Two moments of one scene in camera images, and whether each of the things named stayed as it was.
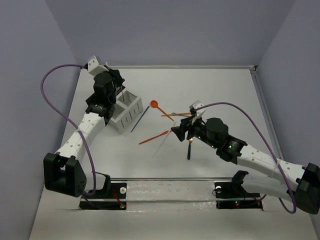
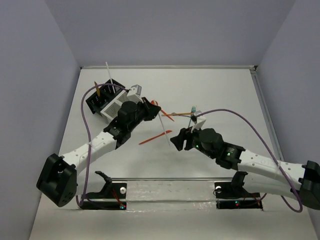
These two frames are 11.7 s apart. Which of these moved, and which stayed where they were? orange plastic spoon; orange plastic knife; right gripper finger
Moved: right gripper finger
Stayed: orange plastic spoon; orange plastic knife
